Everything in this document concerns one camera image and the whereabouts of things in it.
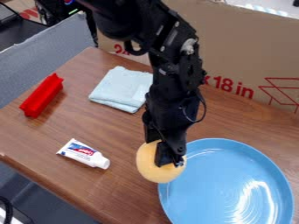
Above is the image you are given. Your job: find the light blue folded cloth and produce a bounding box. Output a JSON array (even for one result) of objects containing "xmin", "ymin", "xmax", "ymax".
[{"xmin": 89, "ymin": 66, "xmax": 154, "ymax": 114}]

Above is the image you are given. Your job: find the red plastic block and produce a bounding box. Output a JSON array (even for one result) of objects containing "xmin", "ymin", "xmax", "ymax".
[{"xmin": 21, "ymin": 73, "xmax": 63, "ymax": 118}]

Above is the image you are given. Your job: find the grey fabric partition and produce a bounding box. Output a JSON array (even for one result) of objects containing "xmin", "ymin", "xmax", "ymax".
[{"xmin": 0, "ymin": 13, "xmax": 95, "ymax": 109}]

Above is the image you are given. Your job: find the white toothpaste tube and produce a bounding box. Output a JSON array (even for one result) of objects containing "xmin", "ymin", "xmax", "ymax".
[{"xmin": 57, "ymin": 138, "xmax": 110, "ymax": 170}]

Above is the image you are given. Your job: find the yellow ball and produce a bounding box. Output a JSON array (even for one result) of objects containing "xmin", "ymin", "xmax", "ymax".
[{"xmin": 135, "ymin": 140, "xmax": 188, "ymax": 183}]

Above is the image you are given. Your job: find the black cable loop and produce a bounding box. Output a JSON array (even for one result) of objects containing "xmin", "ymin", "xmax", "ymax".
[{"xmin": 0, "ymin": 195, "xmax": 15, "ymax": 224}]

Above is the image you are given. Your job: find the black equipment in background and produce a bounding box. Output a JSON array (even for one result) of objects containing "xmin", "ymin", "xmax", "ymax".
[{"xmin": 34, "ymin": 0, "xmax": 99, "ymax": 45}]

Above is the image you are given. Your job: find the blue plate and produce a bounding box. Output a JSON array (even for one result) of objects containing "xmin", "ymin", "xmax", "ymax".
[{"xmin": 158, "ymin": 138, "xmax": 296, "ymax": 224}]

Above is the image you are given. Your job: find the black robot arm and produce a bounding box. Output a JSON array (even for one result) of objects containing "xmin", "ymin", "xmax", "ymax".
[{"xmin": 78, "ymin": 0, "xmax": 208, "ymax": 167}]

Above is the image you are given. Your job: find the cardboard box wall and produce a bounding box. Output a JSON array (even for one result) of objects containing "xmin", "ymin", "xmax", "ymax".
[{"xmin": 93, "ymin": 0, "xmax": 299, "ymax": 114}]

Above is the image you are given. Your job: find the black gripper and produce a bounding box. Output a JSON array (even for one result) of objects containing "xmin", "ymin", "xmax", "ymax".
[{"xmin": 143, "ymin": 73, "xmax": 206, "ymax": 167}]

